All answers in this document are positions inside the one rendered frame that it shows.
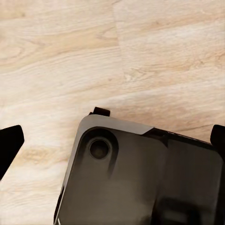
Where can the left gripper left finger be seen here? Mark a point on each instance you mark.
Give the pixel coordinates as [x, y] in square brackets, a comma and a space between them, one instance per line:
[11, 140]

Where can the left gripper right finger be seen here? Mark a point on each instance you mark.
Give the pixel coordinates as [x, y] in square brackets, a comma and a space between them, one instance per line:
[217, 139]

